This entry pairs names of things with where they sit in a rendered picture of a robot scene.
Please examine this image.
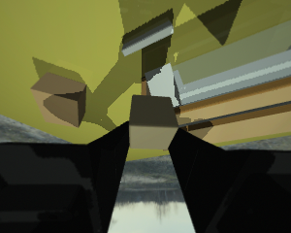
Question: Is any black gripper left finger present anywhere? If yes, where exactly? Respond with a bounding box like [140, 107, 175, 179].
[0, 120, 129, 233]

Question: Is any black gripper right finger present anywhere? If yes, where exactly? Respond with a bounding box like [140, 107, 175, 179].
[168, 128, 291, 233]

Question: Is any tan box with clear front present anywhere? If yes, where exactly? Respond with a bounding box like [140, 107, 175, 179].
[121, 20, 291, 144]

